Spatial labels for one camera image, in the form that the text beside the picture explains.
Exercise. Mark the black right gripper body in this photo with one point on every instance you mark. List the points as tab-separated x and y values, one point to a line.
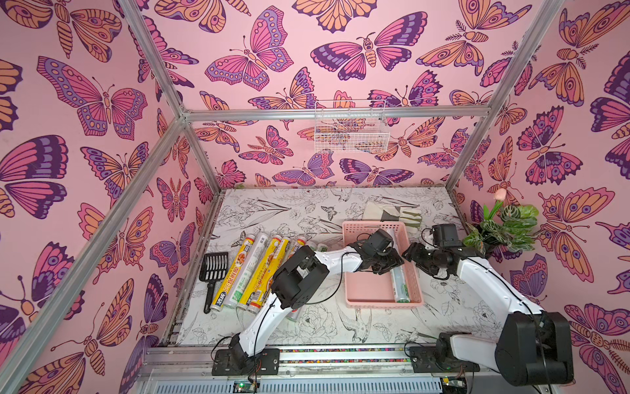
426	257

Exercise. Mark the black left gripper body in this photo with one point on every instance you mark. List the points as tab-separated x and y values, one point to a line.
385	263

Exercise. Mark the white green wrap roll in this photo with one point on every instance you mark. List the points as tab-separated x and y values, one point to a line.
399	283

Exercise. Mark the pink plastic basket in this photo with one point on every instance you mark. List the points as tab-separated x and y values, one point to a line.
366	290

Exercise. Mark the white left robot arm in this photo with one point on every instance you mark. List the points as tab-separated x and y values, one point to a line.
297	281

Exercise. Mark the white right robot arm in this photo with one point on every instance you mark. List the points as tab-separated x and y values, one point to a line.
534	347

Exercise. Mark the yellow red wrap roll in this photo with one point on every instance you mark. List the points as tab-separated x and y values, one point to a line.
257	287

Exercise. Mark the green striped folded cloth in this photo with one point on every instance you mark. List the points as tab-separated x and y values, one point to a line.
411	217

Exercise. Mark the potted green plant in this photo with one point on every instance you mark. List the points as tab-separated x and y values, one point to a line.
505	230

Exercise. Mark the black slotted scoop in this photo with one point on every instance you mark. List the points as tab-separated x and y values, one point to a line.
213	269

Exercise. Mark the yellow roll far left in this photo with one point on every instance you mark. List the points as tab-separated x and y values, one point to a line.
232	273

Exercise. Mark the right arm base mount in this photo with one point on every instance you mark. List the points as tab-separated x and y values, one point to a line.
437	358

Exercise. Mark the aluminium front rail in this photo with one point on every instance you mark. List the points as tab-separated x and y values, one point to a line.
376	368

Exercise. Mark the white wire wall basket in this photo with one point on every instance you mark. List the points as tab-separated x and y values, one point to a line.
347	129

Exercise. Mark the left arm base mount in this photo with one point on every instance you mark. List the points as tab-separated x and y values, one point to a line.
234	361

